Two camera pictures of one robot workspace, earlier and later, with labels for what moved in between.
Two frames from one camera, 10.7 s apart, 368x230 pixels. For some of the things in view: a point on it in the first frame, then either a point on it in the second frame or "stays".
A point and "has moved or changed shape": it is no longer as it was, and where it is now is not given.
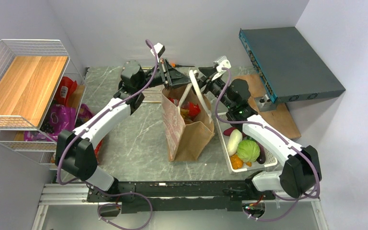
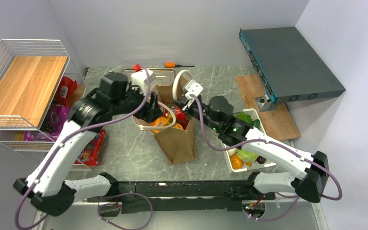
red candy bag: (193, 109) has moved or changed shape
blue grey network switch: (291, 70) stays
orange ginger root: (236, 163) stays
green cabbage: (248, 150) stays
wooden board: (281, 120) stays
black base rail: (140, 197) stays
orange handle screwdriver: (178, 65) stays
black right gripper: (207, 72) → (189, 107)
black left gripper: (174, 77) → (148, 112)
